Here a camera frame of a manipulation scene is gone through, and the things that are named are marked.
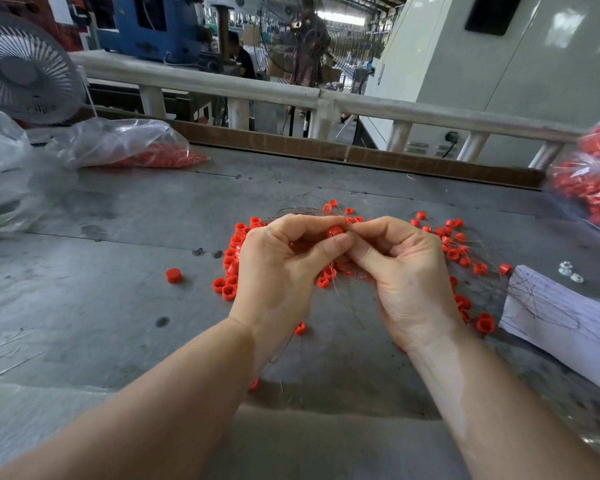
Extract person's left hand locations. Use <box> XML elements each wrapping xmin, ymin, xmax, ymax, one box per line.
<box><xmin>228</xmin><ymin>213</ymin><xmax>353</xmax><ymax>368</ymax></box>

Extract person's right hand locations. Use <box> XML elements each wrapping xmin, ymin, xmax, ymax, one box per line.
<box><xmin>342</xmin><ymin>215</ymin><xmax>466</xmax><ymax>351</ymax></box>

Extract pile of red plastic rings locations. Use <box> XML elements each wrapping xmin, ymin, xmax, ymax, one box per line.
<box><xmin>213</xmin><ymin>199</ymin><xmax>516</xmax><ymax>336</ymax></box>

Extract bundle of thin metal wires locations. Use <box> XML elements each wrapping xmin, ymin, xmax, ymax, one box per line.
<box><xmin>272</xmin><ymin>203</ymin><xmax>406</xmax><ymax>331</ymax></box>

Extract person's left forearm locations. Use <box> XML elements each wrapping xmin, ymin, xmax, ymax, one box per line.
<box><xmin>0</xmin><ymin>319</ymin><xmax>271</xmax><ymax>480</ymax></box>

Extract person's right forearm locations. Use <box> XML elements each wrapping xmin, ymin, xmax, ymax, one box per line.
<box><xmin>410</xmin><ymin>329</ymin><xmax>600</xmax><ymax>480</ymax></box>

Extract brown wooden board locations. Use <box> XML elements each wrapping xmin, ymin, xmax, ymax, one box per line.
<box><xmin>75</xmin><ymin>107</ymin><xmax>546</xmax><ymax>189</ymax></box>

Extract white paper sheet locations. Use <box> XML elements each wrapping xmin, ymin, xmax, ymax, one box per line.
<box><xmin>500</xmin><ymin>265</ymin><xmax>600</xmax><ymax>398</ymax></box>

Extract white metal railing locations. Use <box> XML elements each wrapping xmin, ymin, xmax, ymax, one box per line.
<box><xmin>70</xmin><ymin>49</ymin><xmax>586</xmax><ymax>171</ymax></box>

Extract clear bag with red pieces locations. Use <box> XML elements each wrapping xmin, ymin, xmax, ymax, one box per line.
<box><xmin>48</xmin><ymin>117</ymin><xmax>209</xmax><ymax>170</ymax></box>

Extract large clear bag red pieces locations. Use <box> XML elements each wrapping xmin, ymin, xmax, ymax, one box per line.
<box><xmin>547</xmin><ymin>105</ymin><xmax>600</xmax><ymax>236</ymax></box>

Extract large grey machine cabinet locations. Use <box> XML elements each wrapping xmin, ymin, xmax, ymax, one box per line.
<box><xmin>363</xmin><ymin>0</ymin><xmax>600</xmax><ymax>168</ymax></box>

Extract blue industrial machine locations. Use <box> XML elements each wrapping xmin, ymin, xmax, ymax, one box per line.
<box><xmin>95</xmin><ymin>0</ymin><xmax>209</xmax><ymax>64</ymax></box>

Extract crumpled clear plastic bag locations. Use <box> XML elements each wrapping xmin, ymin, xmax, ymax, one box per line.
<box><xmin>0</xmin><ymin>99</ymin><xmax>51</xmax><ymax>234</ymax></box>

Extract white desk fan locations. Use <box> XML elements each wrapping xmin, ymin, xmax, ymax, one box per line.
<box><xmin>0</xmin><ymin>9</ymin><xmax>86</xmax><ymax>126</ymax></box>

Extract red industrial machine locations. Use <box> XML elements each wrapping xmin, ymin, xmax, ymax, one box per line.
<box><xmin>0</xmin><ymin>0</ymin><xmax>86</xmax><ymax>51</ymax></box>

